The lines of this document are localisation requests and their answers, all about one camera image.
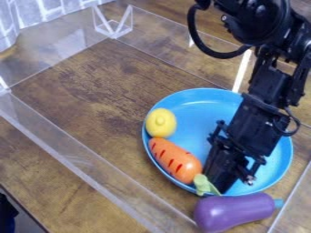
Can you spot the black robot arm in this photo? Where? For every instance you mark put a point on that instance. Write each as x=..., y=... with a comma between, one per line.
x=267, y=26

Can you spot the yellow toy lemon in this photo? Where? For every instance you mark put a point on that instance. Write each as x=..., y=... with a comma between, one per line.
x=160, y=123

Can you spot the orange toy carrot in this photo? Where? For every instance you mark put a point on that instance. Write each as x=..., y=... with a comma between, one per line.
x=180, y=165

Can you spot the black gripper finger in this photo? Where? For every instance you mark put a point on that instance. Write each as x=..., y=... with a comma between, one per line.
x=244, y=172
x=220, y=167

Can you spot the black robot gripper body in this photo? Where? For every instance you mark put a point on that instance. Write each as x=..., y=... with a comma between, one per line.
x=251, y=135

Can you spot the purple toy eggplant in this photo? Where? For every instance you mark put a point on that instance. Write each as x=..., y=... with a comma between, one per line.
x=219, y=213

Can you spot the clear acrylic enclosure wall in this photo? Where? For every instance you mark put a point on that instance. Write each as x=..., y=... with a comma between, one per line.
x=81, y=77

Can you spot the blue plastic plate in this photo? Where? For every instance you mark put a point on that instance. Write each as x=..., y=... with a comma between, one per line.
x=197, y=108

